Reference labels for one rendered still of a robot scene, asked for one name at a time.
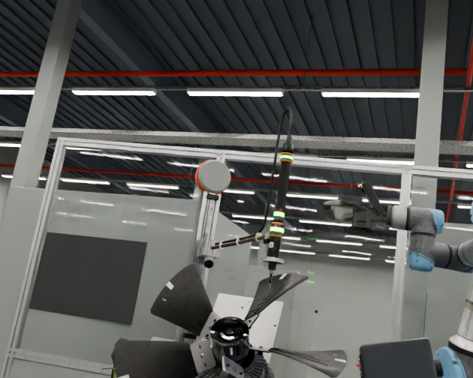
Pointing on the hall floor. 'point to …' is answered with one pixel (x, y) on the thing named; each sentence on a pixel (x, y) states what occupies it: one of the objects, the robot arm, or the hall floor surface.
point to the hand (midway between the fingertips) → (328, 204)
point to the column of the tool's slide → (197, 246)
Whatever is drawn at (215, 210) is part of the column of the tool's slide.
